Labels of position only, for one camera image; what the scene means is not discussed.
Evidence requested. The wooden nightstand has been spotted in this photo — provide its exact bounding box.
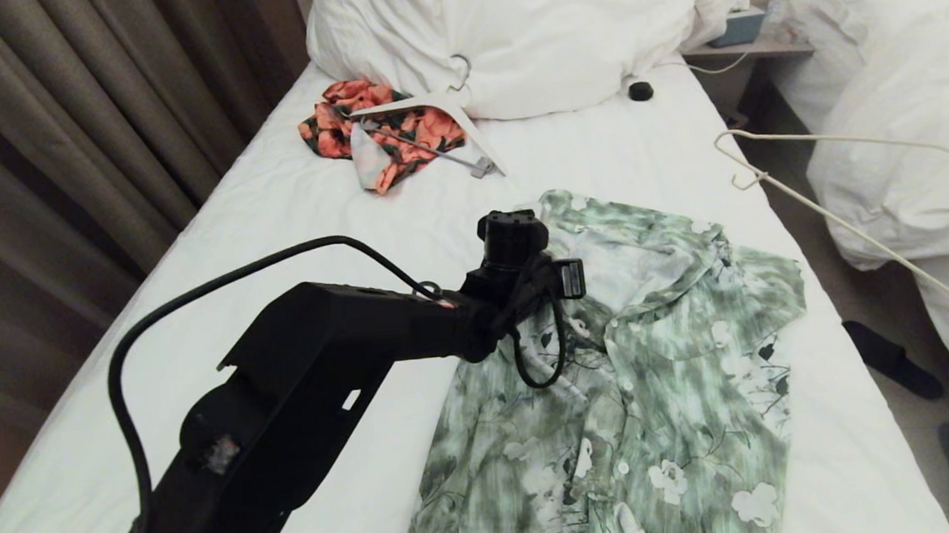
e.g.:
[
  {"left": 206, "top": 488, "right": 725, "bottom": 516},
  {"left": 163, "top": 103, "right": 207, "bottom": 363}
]
[{"left": 681, "top": 31, "right": 818, "bottom": 118}]

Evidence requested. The blue tissue box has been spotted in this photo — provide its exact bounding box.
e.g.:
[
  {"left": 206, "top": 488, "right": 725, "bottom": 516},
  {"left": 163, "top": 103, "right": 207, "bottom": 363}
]
[{"left": 705, "top": 6, "right": 767, "bottom": 49}]

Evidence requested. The white pillow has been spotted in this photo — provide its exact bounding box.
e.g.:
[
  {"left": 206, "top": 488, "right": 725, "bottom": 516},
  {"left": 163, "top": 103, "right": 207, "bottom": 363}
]
[{"left": 304, "top": 0, "right": 733, "bottom": 131}]

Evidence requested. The orange floral garment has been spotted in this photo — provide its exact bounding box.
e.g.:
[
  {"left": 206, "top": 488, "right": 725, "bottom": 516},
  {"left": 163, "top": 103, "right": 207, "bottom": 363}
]
[{"left": 296, "top": 74, "right": 470, "bottom": 199}]

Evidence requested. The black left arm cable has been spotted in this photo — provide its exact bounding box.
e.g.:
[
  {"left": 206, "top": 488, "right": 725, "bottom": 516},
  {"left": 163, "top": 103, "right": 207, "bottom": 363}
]
[{"left": 100, "top": 230, "right": 455, "bottom": 522}]

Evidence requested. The black left camera cable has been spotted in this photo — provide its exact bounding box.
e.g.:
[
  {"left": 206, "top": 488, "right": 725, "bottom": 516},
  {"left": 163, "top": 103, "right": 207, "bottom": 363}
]
[{"left": 509, "top": 290, "right": 569, "bottom": 391}]

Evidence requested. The bed with white sheet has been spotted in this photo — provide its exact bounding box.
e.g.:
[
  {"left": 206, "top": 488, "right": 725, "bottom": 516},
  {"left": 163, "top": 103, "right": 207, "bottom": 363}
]
[{"left": 0, "top": 28, "right": 949, "bottom": 533}]

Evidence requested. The white crumpled duvet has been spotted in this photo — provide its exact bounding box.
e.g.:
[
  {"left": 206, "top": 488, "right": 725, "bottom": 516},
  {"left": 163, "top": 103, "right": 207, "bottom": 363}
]
[{"left": 769, "top": 0, "right": 949, "bottom": 276}]

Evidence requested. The white plastic hanger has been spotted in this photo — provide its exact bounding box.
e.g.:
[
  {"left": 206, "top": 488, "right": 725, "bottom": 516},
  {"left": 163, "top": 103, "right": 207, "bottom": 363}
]
[{"left": 347, "top": 51, "right": 508, "bottom": 184}]

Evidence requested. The green floral button shirt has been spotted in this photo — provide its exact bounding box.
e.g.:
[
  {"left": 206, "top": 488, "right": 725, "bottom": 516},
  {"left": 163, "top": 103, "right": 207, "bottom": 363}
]
[{"left": 384, "top": 176, "right": 819, "bottom": 533}]

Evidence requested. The white cable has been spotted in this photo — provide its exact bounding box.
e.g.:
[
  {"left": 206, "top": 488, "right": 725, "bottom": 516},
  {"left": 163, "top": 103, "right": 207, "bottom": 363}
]
[{"left": 659, "top": 51, "right": 751, "bottom": 79}]

